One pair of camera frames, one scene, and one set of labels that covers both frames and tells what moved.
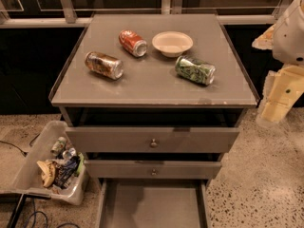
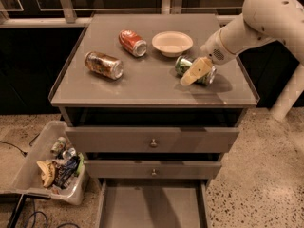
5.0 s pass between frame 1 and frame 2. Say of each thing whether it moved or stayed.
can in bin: stayed
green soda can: stayed
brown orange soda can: stayed
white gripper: moved
